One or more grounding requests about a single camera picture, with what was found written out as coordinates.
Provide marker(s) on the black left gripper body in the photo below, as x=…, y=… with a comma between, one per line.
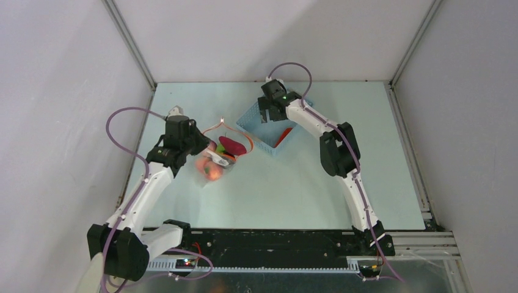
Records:
x=195, y=142

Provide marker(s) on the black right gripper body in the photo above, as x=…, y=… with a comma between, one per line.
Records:
x=269, y=107

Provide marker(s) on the clear zip bag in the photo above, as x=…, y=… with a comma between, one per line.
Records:
x=213, y=133

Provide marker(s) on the orange peach toy fruit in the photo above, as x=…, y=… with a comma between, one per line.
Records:
x=213, y=172

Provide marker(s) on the dark red toy fruit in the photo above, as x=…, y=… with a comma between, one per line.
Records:
x=232, y=147

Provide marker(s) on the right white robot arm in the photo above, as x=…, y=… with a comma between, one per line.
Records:
x=338, y=152

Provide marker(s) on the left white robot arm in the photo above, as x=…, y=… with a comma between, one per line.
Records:
x=127, y=250

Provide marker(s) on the red toy chili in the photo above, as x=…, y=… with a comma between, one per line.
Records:
x=283, y=136

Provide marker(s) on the light blue perforated basket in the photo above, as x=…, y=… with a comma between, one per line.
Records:
x=265, y=135

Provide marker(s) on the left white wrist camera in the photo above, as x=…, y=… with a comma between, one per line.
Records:
x=175, y=111

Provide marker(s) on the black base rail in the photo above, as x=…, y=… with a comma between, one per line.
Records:
x=282, y=249

